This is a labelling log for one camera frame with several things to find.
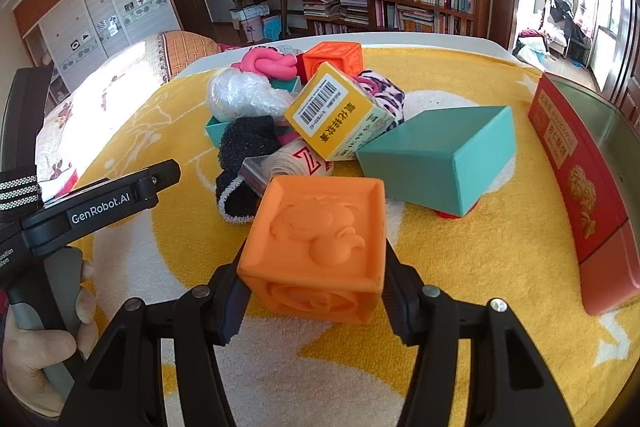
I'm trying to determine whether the small teal box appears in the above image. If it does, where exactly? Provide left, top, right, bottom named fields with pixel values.
left=205, top=76, right=305, bottom=148

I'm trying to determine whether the black fuzzy sock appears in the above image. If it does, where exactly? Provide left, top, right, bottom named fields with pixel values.
left=215, top=116, right=288, bottom=224

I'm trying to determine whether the small red ball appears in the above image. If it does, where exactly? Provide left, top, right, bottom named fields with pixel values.
left=432, top=202, right=481, bottom=220

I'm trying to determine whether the floral quilt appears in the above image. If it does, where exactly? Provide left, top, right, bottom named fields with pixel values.
left=37, top=34, right=168, bottom=202

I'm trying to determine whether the light orange embossed toy cube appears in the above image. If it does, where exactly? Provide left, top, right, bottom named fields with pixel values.
left=236, top=176, right=388, bottom=325

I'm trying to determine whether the pink cloth bundle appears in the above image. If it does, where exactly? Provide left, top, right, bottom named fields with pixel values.
left=517, top=29, right=551, bottom=52

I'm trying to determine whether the yellow and white towel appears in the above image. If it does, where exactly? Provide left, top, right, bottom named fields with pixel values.
left=50, top=47, right=640, bottom=427

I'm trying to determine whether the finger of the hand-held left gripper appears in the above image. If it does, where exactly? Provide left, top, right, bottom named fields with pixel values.
left=132, top=159, right=182, bottom=208

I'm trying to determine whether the pink bin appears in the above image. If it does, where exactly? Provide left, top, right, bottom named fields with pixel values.
left=240, top=17, right=266, bottom=44

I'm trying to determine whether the red tin container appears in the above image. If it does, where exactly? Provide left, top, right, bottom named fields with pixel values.
left=528, top=73, right=640, bottom=317

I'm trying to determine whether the person's left hand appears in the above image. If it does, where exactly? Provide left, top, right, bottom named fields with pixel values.
left=0, top=259, right=99, bottom=419

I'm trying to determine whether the dark clothes pile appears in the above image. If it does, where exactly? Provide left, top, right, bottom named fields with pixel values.
left=550, top=0, right=586, bottom=58

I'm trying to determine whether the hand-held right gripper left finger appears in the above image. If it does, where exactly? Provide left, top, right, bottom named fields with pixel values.
left=59, top=257, right=253, bottom=427

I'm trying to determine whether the white plastic bundle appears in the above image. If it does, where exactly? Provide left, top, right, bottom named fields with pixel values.
left=207, top=68, right=301, bottom=122

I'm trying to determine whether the white and blue bag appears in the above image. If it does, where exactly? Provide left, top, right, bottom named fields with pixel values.
left=512, top=42, right=548, bottom=65

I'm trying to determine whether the yellow medicine box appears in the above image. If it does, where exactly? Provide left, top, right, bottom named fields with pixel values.
left=283, top=62, right=396, bottom=162

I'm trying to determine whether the red-orange embossed toy cube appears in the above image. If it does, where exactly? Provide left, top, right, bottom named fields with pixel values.
left=301, top=41, right=365, bottom=82

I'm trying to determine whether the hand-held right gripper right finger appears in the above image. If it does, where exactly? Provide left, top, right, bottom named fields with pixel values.
left=382, top=242, right=576, bottom=427

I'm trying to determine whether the pink knotted foam rope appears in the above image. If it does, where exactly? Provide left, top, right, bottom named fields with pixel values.
left=231, top=47, right=299, bottom=82

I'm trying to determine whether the leopard print plush ball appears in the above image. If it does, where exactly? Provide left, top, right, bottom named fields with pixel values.
left=352, top=69, right=407, bottom=130

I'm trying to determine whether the orange plaid blanket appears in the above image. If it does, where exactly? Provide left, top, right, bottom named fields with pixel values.
left=159, top=30, right=221, bottom=81

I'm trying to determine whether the white and brown wardrobe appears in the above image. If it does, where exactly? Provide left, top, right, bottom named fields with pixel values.
left=12, top=0, right=183, bottom=92

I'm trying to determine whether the white storage box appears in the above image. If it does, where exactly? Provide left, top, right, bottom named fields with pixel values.
left=230, top=4, right=271, bottom=24

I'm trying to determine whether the large teal box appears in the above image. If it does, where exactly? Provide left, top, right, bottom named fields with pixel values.
left=355, top=105, right=517, bottom=218

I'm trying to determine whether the bagged bandage roll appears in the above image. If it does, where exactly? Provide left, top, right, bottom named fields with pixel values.
left=241, top=142, right=335, bottom=198

